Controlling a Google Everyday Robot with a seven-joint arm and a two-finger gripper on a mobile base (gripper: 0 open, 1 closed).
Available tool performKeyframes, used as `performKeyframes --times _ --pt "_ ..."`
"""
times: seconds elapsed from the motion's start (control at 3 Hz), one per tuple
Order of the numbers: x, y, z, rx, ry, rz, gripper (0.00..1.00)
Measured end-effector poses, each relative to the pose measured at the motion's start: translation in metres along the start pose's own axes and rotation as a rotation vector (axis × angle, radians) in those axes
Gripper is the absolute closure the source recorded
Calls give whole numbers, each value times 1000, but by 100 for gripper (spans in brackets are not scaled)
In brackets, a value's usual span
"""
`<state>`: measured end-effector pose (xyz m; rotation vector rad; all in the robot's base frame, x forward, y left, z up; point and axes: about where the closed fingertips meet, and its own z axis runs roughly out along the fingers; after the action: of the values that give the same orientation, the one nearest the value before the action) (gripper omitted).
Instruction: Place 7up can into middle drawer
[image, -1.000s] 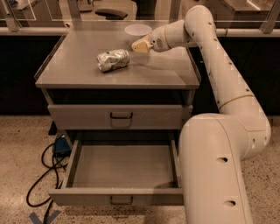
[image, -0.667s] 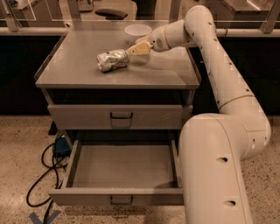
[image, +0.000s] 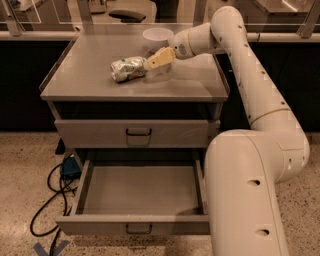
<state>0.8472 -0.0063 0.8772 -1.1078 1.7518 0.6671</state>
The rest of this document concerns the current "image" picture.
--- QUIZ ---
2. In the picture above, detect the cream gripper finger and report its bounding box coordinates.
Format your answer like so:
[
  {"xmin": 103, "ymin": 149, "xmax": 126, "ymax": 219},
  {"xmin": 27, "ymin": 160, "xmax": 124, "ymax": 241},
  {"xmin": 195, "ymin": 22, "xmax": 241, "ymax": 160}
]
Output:
[{"xmin": 145, "ymin": 47, "xmax": 176, "ymax": 70}]

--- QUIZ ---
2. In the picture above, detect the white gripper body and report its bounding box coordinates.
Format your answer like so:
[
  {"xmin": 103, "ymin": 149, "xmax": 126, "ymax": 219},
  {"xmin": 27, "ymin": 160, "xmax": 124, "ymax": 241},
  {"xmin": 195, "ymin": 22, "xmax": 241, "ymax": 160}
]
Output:
[{"xmin": 168, "ymin": 30, "xmax": 194, "ymax": 59}]

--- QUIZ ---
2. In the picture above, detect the crushed 7up can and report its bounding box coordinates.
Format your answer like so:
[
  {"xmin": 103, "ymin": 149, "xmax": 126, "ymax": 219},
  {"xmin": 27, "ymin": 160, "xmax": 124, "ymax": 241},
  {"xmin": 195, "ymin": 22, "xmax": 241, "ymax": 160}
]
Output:
[{"xmin": 110, "ymin": 56, "xmax": 146, "ymax": 83}]

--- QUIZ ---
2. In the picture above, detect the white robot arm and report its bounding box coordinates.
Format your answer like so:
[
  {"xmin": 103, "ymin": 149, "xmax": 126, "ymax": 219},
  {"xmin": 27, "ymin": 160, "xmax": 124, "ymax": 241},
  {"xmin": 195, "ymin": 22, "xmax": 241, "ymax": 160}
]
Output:
[{"xmin": 145, "ymin": 6, "xmax": 310, "ymax": 256}]

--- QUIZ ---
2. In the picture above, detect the grey metal drawer cabinet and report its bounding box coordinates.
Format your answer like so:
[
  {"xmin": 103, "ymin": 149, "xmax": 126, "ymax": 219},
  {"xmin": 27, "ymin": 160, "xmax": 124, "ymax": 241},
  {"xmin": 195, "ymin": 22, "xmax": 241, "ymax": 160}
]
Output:
[{"xmin": 41, "ymin": 24, "xmax": 229, "ymax": 162}]

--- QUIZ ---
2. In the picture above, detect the closed grey top drawer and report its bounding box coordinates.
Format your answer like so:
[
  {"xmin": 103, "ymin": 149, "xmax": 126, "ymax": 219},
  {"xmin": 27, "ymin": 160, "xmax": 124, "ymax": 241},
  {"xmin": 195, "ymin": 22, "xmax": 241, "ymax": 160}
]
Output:
[{"xmin": 55, "ymin": 120, "xmax": 220, "ymax": 148}]

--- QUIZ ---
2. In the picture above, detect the open grey middle drawer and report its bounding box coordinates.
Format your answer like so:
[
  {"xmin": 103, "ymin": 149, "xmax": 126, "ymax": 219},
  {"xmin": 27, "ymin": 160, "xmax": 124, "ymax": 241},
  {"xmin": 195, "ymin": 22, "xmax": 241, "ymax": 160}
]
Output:
[{"xmin": 56, "ymin": 160, "xmax": 209, "ymax": 235}]

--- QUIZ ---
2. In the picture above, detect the white ceramic bowl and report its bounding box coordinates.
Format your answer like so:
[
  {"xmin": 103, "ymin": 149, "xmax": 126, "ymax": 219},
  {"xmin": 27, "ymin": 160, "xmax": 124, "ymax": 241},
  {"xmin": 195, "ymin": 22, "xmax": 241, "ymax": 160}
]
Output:
[{"xmin": 142, "ymin": 28, "xmax": 174, "ymax": 52}]

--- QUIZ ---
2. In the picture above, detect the black office chair seat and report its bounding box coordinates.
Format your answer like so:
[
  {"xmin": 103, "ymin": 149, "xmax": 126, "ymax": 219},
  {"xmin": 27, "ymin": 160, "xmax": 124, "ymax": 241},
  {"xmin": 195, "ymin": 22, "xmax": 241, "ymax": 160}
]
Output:
[{"xmin": 109, "ymin": 10, "xmax": 146, "ymax": 23}]

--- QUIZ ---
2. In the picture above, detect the blue power adapter box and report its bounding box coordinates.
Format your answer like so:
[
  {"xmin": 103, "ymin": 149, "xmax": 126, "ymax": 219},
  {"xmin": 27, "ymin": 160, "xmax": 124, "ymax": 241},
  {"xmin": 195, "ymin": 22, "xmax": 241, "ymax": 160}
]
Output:
[{"xmin": 60, "ymin": 157, "xmax": 82, "ymax": 179}]

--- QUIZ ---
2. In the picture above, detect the blue tape floor marker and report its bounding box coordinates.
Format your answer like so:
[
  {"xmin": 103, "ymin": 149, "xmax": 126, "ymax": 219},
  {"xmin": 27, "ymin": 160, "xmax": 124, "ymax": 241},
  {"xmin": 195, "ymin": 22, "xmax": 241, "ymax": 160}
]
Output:
[{"xmin": 33, "ymin": 240, "xmax": 69, "ymax": 256}]

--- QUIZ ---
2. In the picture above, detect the black floor cable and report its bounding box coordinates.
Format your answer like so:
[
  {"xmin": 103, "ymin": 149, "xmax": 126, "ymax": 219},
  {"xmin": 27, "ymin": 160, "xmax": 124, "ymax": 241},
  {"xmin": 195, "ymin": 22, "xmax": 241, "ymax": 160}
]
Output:
[{"xmin": 29, "ymin": 162, "xmax": 79, "ymax": 256}]

